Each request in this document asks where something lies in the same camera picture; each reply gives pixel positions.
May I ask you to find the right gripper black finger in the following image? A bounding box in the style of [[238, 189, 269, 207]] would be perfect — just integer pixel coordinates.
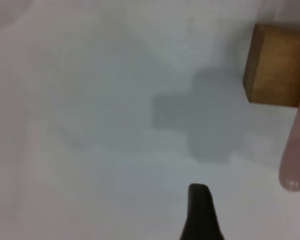
[[178, 183, 227, 240]]

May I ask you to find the arched wooden block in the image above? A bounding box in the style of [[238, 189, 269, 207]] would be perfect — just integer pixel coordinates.
[[242, 23, 300, 109]]

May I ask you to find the pink handled metal spoon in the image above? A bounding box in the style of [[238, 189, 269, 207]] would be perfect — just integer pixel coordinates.
[[278, 73, 300, 193]]

